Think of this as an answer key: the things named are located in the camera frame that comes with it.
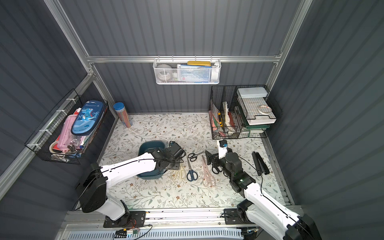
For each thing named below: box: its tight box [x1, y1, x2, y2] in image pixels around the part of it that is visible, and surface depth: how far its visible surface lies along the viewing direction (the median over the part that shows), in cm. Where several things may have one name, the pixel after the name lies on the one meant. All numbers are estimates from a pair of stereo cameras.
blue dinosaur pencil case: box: [71, 100, 105, 136], surface depth 71 cm
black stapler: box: [251, 151, 270, 176], surface depth 93 cm
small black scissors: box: [187, 151, 205, 162], surface depth 98 cm
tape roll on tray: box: [258, 105, 272, 115], surface depth 98 cm
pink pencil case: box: [57, 114, 85, 151], surface depth 69 cm
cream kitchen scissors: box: [171, 163, 186, 180], surface depth 90 cm
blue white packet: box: [177, 64, 213, 83], surface depth 88 cm
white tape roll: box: [156, 64, 173, 81], surface depth 89 cm
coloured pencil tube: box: [113, 102, 133, 128], surface depth 104 cm
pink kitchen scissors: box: [202, 155, 216, 187], surface depth 89 cm
